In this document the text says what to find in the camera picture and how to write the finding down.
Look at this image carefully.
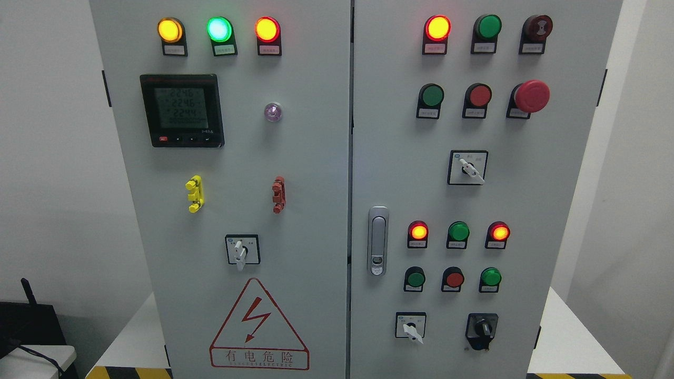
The white rotary switch door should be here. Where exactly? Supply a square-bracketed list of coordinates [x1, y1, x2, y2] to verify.
[224, 234, 262, 271]

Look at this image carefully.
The green lit indicator light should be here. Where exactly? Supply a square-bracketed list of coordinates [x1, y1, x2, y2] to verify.
[206, 16, 238, 57]

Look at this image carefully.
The grey electrical cabinet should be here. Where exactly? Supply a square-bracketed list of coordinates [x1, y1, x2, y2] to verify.
[91, 1, 622, 378]

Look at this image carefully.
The red terminal connector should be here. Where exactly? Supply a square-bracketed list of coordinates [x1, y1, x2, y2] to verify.
[271, 176, 286, 214]

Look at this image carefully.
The red lit indicator lower left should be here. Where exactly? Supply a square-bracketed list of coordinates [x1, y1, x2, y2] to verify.
[407, 220, 429, 249]

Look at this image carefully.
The small purple indicator lamp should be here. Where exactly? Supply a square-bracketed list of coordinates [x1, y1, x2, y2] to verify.
[263, 102, 283, 123]

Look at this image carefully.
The green push button lower left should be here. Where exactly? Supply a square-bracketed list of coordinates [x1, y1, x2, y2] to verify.
[403, 266, 426, 292]

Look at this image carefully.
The green push button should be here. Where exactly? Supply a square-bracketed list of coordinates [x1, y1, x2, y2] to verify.
[479, 267, 503, 293]
[403, 266, 426, 292]
[416, 83, 444, 119]

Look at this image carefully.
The green indicator lower middle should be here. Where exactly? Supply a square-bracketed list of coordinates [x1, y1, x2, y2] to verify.
[446, 221, 470, 250]

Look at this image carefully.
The green push button upper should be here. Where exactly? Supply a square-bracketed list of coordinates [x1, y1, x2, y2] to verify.
[416, 83, 444, 119]

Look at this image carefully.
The yellow terminal connector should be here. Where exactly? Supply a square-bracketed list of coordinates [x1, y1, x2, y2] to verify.
[185, 175, 205, 213]

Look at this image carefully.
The red push button lower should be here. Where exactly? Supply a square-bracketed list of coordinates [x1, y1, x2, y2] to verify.
[441, 266, 465, 292]

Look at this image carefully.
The red push button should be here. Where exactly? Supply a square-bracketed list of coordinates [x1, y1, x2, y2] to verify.
[441, 266, 465, 292]
[462, 83, 492, 118]

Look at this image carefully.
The red electric hazard sticker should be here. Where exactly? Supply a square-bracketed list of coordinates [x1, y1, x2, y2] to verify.
[209, 278, 310, 371]

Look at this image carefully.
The red lit indicator lower right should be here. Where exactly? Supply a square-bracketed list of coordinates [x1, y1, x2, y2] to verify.
[484, 221, 510, 250]

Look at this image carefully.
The red push button upper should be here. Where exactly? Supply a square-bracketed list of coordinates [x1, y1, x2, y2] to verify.
[462, 83, 492, 118]

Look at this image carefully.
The red lit indicator light left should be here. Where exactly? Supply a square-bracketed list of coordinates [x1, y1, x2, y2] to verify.
[254, 16, 282, 57]

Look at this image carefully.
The black digital power meter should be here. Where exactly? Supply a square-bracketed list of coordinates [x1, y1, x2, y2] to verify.
[140, 74, 224, 148]

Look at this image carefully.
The green push button lower right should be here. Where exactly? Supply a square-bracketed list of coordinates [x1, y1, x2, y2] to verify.
[479, 267, 503, 293]

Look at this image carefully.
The red lit indicator right door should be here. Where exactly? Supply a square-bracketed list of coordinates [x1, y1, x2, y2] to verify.
[422, 14, 452, 55]

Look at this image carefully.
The red emergency stop button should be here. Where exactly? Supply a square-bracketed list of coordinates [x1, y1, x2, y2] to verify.
[506, 79, 550, 119]

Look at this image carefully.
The green indicator top right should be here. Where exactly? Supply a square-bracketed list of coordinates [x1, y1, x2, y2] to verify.
[470, 14, 502, 55]

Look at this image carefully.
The yellow indicator light top left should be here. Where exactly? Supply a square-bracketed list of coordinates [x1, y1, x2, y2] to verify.
[157, 17, 187, 57]

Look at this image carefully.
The dark red buzzer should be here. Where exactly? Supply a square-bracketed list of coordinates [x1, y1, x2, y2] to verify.
[519, 15, 553, 55]

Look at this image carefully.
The black device with antenna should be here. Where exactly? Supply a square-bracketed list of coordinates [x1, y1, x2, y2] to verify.
[1, 278, 68, 358]

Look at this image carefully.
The white box lower left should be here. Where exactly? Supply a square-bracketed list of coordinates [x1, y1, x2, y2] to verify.
[1, 345, 77, 378]

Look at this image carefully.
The silver door latch handle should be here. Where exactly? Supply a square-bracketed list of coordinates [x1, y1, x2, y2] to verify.
[368, 206, 389, 276]

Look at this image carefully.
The white rotary switch upper right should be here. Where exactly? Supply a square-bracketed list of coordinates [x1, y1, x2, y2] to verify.
[447, 149, 489, 185]

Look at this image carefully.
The white rotary switch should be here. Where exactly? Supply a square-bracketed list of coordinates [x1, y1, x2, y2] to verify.
[395, 312, 427, 344]
[447, 149, 489, 185]

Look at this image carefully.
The white rotary switch lower right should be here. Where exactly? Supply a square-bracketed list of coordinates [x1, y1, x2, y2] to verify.
[395, 312, 427, 344]

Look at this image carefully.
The black rotary switch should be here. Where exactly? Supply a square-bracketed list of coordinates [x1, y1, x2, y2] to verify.
[465, 313, 499, 351]

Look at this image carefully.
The black cable lower left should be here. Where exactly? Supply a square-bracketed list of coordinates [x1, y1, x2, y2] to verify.
[0, 337, 66, 377]

